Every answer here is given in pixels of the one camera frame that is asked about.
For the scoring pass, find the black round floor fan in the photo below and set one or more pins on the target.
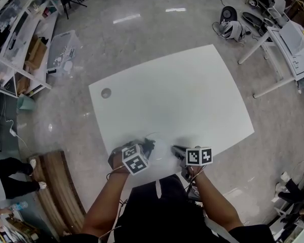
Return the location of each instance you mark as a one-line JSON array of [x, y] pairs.
[[228, 14]]

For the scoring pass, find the person's left forearm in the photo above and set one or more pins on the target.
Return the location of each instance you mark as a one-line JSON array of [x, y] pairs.
[[104, 206]]

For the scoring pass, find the wooden coat hanger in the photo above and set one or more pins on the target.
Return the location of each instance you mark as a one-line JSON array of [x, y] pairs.
[[301, 4]]

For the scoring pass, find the white side table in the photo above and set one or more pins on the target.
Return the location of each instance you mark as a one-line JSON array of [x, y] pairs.
[[276, 57]]

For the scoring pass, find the person's right forearm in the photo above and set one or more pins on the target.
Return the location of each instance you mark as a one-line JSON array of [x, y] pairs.
[[215, 204]]

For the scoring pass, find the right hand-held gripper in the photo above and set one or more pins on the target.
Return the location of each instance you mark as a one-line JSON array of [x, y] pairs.
[[200, 156]]

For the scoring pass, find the mint green paper bag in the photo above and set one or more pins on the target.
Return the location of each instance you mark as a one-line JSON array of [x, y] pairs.
[[26, 104]]

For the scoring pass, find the clear plastic water bottle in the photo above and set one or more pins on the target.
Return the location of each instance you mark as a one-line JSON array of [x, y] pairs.
[[19, 206]]

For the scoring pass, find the wooden bench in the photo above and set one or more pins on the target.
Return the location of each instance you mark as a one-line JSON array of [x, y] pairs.
[[58, 191]]

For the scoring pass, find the white plate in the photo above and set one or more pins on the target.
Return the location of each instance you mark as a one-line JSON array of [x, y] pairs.
[[163, 148]]

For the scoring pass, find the brown cardboard box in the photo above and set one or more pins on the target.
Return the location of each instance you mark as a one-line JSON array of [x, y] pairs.
[[36, 52]]

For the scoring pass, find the grey backpack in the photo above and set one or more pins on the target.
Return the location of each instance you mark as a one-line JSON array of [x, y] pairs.
[[231, 30]]

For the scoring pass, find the white mesh chair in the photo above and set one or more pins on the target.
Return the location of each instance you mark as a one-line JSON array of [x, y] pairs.
[[278, 9]]

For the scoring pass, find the person's body in black clothing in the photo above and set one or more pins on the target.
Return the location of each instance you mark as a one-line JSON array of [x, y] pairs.
[[167, 211]]

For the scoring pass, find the round grey table grommet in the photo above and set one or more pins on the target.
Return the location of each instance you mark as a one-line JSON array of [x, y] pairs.
[[106, 92]]

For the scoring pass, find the black oval tray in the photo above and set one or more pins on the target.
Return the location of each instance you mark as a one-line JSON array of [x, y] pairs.
[[252, 19]]

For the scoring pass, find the white metal shelf rack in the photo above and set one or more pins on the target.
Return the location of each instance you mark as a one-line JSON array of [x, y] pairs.
[[15, 34]]

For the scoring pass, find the white power adapter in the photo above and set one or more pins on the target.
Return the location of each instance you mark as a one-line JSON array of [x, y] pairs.
[[13, 132]]

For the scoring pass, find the white microwave oven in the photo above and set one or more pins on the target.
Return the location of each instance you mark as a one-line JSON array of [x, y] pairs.
[[294, 39]]

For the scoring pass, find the clear plastic storage bin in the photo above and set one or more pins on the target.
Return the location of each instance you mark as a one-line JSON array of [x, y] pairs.
[[64, 52]]

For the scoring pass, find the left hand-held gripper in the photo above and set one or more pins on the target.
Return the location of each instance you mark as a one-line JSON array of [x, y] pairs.
[[135, 161]]

